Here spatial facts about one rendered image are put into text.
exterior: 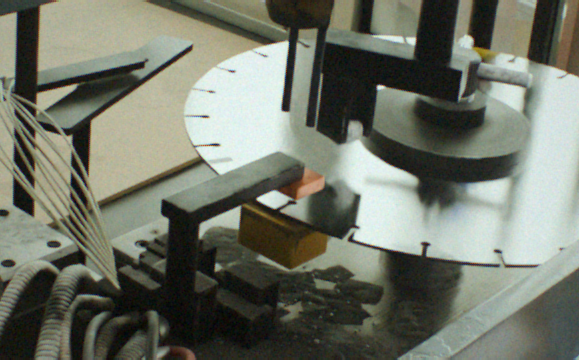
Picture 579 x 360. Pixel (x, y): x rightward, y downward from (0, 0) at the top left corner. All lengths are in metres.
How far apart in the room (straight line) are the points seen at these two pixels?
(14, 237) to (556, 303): 0.35
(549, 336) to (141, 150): 0.67
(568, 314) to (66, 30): 0.97
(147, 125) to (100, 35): 0.24
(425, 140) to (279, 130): 0.09
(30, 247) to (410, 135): 0.24
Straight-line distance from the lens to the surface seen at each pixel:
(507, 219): 0.76
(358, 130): 0.78
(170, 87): 1.38
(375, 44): 0.76
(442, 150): 0.81
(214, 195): 0.68
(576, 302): 0.64
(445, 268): 0.87
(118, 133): 1.27
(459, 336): 0.56
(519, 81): 0.83
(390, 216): 0.74
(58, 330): 0.67
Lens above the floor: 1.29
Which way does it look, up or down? 26 degrees down
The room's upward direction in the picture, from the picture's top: 7 degrees clockwise
